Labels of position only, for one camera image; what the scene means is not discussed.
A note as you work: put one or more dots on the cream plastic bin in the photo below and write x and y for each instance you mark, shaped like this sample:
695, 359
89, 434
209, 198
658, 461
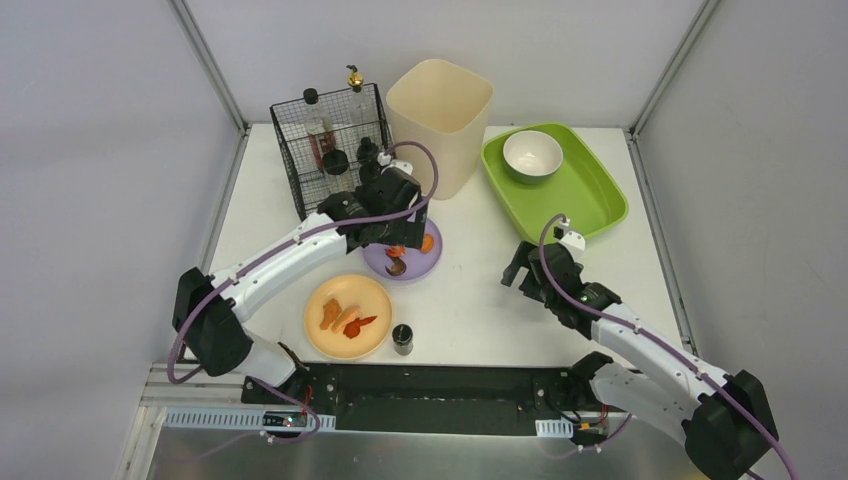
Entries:
444, 107

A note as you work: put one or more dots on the red label sauce bottle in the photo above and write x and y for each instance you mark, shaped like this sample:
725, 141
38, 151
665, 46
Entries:
318, 126

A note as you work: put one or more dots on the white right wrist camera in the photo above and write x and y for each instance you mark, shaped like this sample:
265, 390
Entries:
574, 242

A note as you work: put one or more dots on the orange shrimp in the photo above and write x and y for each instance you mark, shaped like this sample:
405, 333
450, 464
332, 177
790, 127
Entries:
395, 251

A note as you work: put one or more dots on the fried chicken piece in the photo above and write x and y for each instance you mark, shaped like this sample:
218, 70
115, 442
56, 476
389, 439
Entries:
331, 311

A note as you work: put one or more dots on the glossy lid spice jar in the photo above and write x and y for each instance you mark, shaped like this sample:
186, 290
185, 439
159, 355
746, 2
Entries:
367, 158

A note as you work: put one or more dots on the small pepper shaker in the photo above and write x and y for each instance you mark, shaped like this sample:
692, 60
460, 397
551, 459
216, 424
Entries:
402, 338

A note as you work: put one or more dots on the pink sausage slice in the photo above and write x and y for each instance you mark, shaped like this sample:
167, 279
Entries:
346, 316

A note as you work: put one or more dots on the orange plate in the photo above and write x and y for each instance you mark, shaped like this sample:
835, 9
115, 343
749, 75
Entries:
373, 300

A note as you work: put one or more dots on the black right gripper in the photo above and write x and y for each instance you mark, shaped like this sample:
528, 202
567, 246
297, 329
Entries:
527, 270

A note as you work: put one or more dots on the clear glass oil bottle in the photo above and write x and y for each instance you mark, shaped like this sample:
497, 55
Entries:
360, 109

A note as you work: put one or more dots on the dark brown shrimp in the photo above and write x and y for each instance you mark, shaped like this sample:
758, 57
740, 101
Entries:
397, 267

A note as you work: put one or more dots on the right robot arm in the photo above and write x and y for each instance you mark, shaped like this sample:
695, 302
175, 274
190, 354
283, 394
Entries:
723, 421

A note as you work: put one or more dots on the green plastic tub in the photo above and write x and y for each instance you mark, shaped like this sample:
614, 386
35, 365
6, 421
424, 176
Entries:
582, 188

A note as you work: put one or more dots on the black lid seasoning jar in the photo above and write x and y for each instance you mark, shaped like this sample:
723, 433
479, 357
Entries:
337, 171

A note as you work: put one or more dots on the red shrimp piece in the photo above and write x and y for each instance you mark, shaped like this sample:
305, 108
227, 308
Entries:
353, 329

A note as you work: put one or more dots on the white bowl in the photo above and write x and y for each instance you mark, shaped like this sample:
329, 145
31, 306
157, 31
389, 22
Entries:
532, 157

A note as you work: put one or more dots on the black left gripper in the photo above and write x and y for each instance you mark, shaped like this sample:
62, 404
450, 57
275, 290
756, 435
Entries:
386, 235

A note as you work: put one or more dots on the purple plate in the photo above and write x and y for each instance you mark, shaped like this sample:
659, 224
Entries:
418, 264

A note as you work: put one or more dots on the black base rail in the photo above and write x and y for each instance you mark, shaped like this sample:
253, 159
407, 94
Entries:
502, 401

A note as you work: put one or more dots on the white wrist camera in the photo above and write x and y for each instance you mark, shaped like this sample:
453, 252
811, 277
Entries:
386, 162
574, 242

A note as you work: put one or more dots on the black wire rack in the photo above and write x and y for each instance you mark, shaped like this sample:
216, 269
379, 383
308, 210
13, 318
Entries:
307, 182

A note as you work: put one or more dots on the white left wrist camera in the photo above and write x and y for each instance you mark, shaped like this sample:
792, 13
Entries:
386, 162

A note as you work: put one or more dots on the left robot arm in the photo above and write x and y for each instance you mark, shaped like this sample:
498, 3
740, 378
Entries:
211, 309

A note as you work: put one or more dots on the orange chicken drumstick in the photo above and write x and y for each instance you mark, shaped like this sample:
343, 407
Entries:
427, 244

